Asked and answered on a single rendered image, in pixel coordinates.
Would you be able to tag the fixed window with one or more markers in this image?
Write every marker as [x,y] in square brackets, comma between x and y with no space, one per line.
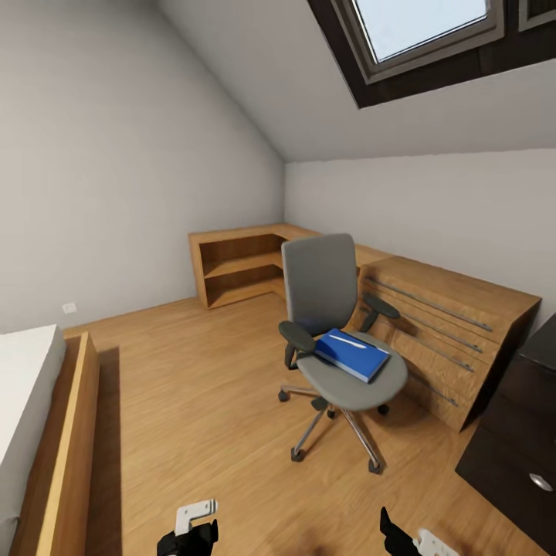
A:
[391,49]

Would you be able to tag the folder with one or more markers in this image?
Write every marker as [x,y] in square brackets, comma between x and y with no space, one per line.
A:
[363,363]

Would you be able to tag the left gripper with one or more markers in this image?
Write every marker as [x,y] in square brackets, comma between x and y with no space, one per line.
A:
[199,540]

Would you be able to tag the bed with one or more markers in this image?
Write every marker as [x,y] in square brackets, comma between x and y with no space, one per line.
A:
[48,404]

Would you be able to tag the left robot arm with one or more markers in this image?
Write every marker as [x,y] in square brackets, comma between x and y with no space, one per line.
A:
[188,540]

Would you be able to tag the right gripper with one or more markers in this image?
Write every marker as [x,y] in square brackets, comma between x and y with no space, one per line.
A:
[397,542]

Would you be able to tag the desk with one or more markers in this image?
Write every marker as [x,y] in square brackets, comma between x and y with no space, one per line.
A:
[540,349]

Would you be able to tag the swivel chair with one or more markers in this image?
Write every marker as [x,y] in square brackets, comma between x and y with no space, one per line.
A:
[322,294]

